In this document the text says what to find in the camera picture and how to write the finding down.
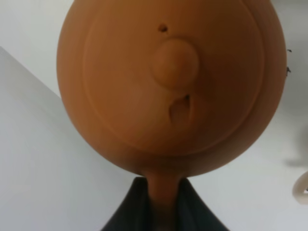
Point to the white teacup far right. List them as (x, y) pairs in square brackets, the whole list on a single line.
[(300, 189)]

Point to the brown clay teapot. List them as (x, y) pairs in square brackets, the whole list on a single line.
[(170, 89)]

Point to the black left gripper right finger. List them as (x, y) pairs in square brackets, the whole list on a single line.
[(192, 214)]

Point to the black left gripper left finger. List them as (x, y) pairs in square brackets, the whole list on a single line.
[(134, 213)]

